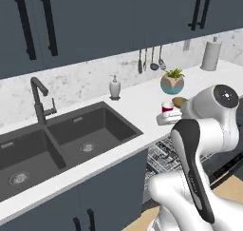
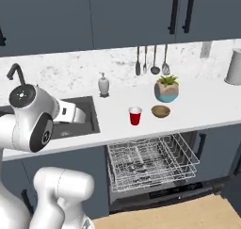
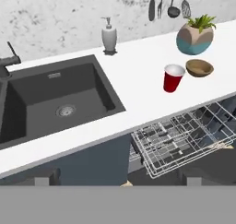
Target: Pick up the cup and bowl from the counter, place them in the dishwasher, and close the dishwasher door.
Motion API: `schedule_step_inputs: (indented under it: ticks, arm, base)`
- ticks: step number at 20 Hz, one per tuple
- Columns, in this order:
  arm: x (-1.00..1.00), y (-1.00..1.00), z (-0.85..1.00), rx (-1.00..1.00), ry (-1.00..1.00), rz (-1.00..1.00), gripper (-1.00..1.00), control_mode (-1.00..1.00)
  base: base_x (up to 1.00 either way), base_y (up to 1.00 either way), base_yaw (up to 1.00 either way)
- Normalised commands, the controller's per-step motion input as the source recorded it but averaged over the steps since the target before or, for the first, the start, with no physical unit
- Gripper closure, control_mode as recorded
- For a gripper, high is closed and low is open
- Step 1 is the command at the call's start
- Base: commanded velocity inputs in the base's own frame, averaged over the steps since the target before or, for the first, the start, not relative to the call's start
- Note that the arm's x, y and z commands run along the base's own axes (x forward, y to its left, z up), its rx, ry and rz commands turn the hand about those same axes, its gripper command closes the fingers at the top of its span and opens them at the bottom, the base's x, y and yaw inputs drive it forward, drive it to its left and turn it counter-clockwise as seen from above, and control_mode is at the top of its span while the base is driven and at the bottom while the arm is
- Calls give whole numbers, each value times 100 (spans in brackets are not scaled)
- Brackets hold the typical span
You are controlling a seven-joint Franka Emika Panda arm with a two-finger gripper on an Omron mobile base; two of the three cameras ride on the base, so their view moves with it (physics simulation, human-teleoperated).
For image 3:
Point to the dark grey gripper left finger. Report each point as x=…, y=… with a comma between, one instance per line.
x=43, y=178

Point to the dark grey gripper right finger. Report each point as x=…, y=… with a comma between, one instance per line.
x=194, y=177

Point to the dark dishwasher door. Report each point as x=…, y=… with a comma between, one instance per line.
x=212, y=166

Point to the red plastic cup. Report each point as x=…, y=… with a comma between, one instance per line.
x=172, y=77

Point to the brown wooden bowl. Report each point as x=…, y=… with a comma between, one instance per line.
x=199, y=68

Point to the blue-grey cupboard front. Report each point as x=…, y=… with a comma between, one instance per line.
x=92, y=166

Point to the dark grey sink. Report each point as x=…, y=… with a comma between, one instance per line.
x=52, y=98

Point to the black tap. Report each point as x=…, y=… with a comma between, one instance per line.
x=7, y=61

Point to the potted plant in round vase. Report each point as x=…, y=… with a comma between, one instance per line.
x=194, y=37

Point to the grey soap dispenser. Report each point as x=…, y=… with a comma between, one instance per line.
x=109, y=37

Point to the dark hanging ladle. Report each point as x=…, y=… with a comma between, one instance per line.
x=173, y=7

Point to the grey hanging slotted spatula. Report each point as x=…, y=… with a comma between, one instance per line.
x=185, y=5

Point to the dark hanging spoon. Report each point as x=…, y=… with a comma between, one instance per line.
x=151, y=7

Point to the dark hanging fork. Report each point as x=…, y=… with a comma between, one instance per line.
x=160, y=5

